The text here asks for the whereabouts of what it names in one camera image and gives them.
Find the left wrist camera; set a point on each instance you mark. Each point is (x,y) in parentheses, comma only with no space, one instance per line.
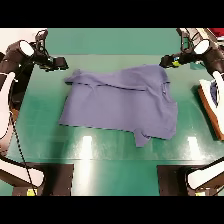
(41,39)

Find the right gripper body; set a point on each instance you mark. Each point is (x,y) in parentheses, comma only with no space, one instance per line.
(169,61)

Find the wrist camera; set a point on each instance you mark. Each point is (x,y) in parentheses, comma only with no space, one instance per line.
(41,39)
(184,37)

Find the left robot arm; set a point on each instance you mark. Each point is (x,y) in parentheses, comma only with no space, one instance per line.
(13,56)

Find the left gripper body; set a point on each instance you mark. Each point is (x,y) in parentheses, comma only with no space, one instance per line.
(58,63)

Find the brown garment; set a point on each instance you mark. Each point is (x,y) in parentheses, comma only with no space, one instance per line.
(210,115)

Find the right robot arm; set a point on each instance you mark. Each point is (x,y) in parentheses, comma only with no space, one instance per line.
(213,55)

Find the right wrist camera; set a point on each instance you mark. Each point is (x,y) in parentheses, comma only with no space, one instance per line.
(184,37)

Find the white garment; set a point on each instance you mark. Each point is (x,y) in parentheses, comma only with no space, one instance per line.
(207,90)

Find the red garment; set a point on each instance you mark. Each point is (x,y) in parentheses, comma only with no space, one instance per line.
(217,31)

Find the blue shirt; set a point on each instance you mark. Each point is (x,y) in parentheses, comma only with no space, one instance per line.
(120,103)

